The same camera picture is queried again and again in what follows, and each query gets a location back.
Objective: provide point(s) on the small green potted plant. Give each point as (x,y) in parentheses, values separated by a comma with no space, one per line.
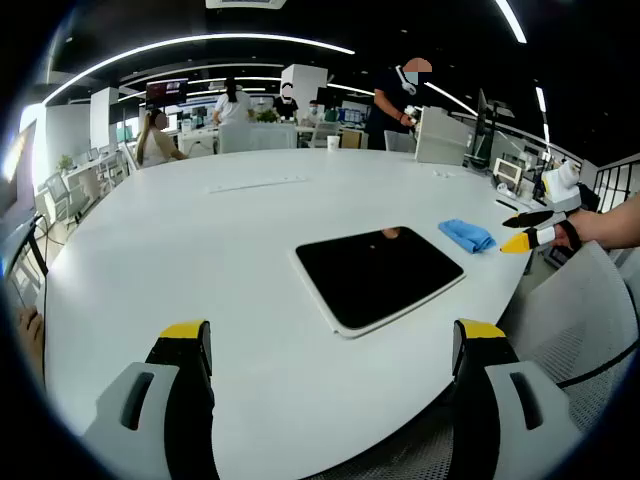
(65,162)

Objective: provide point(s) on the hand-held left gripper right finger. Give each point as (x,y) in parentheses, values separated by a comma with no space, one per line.
(515,405)

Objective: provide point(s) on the wall television screen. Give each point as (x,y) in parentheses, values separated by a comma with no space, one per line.
(167,91)

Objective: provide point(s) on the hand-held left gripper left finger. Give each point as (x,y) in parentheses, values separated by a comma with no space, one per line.
(150,400)

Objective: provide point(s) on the black mirror with white frame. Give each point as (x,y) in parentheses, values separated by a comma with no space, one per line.
(380,280)

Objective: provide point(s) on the black railing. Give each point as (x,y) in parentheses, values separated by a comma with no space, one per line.
(617,185)

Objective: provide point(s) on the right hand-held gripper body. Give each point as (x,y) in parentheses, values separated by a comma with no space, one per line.
(562,190)

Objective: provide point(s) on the black pen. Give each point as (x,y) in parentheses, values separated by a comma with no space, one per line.
(506,205)

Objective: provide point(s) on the small white framed display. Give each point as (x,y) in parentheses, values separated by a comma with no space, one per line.
(507,174)

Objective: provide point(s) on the black desk monitor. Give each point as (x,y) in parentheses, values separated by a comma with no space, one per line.
(482,130)

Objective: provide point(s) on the white paper cup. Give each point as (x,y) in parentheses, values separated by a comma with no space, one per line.
(333,143)

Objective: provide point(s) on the person's right hand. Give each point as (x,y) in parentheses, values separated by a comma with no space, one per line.
(587,230)

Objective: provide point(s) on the blue cleaning cloth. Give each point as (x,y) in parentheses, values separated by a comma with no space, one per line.
(465,235)

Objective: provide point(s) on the white mesh office chair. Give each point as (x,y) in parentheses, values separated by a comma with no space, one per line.
(575,310)

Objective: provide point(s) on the long ceiling light strip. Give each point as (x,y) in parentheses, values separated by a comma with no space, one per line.
(200,40)

